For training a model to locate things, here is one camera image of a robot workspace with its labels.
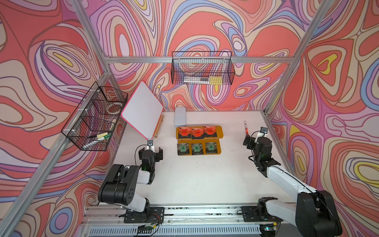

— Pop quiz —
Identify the green tea bag large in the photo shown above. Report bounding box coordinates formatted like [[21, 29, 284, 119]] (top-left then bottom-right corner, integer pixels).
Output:
[[177, 143, 190, 156]]

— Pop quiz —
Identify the red tea bag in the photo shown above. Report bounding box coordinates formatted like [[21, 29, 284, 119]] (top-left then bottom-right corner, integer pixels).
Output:
[[178, 127, 191, 139], [203, 126, 218, 138], [191, 127, 205, 139]]

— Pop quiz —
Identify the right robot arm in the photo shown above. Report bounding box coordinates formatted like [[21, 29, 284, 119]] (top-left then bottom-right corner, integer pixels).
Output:
[[242, 132, 343, 237]]

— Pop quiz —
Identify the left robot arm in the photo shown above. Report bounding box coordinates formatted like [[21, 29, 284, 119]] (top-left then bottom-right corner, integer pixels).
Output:
[[98, 148, 164, 226]]

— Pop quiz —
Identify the yellow wooden two-tier shelf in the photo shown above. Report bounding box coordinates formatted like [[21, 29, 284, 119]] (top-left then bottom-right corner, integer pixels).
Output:
[[176, 125, 224, 156]]

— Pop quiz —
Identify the red whiteboard marker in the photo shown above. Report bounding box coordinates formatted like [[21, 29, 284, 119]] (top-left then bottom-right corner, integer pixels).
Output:
[[244, 121, 249, 135]]

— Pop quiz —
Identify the wooden whiteboard stand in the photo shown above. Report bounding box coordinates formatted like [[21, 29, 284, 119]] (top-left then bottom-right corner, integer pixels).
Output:
[[154, 114, 164, 138]]

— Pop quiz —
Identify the pink-framed whiteboard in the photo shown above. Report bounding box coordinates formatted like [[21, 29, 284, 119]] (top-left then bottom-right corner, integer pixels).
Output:
[[121, 82, 163, 140]]

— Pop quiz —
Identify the white plastic box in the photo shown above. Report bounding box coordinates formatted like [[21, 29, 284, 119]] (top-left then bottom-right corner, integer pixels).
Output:
[[174, 107, 187, 127]]

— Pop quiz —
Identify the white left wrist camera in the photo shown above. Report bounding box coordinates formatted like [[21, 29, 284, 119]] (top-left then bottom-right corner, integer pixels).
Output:
[[146, 140, 155, 152]]

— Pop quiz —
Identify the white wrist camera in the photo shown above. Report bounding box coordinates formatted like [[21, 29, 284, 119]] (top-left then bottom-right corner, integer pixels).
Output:
[[146, 140, 155, 152], [256, 127, 268, 138]]

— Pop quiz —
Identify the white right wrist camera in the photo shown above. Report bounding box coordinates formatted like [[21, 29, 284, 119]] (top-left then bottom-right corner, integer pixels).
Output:
[[256, 127, 268, 138]]

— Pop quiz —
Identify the black wire basket left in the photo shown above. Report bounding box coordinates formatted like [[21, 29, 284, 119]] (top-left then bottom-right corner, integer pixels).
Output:
[[61, 82, 128, 151]]

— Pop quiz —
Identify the black wire basket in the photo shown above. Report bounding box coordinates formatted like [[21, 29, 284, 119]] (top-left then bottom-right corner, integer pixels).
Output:
[[61, 82, 128, 151], [171, 50, 235, 86]]

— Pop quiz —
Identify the black wire basket back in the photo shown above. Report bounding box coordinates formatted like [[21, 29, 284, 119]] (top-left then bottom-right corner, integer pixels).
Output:
[[171, 50, 235, 86]]

